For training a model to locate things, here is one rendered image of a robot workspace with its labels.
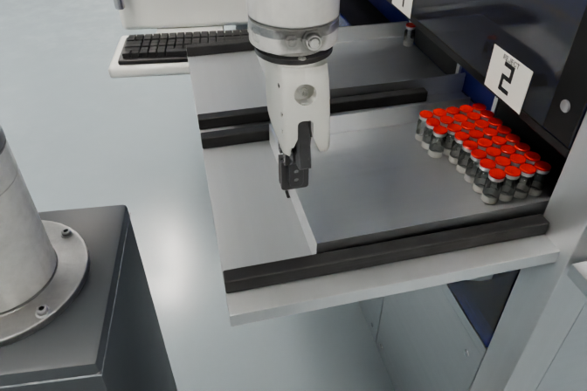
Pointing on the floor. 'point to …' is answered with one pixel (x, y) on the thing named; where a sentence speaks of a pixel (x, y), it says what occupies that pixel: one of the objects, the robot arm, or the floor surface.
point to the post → (542, 290)
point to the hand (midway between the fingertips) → (293, 171)
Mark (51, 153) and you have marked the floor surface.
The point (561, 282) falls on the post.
